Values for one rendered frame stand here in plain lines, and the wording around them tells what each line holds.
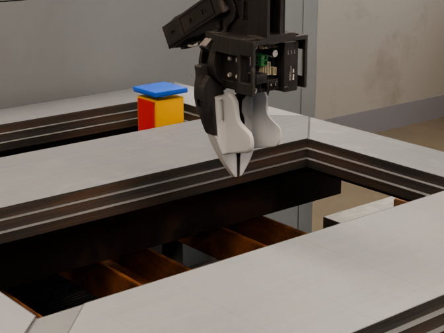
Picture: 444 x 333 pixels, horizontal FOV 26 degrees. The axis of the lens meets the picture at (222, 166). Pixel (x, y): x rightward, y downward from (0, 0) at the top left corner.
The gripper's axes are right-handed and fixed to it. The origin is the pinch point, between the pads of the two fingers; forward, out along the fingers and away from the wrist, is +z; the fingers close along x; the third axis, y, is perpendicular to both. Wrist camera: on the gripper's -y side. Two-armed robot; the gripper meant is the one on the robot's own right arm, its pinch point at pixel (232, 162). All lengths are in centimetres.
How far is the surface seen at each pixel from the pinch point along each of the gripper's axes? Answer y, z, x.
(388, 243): 16.1, 5.7, 6.4
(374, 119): -232, 84, 285
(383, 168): -3.6, 6.9, 28.0
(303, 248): 11.9, 5.7, -1.0
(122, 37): -63, -2, 29
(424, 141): -206, 91, 291
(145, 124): -43.2, 7.4, 19.1
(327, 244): 12.4, 5.7, 1.7
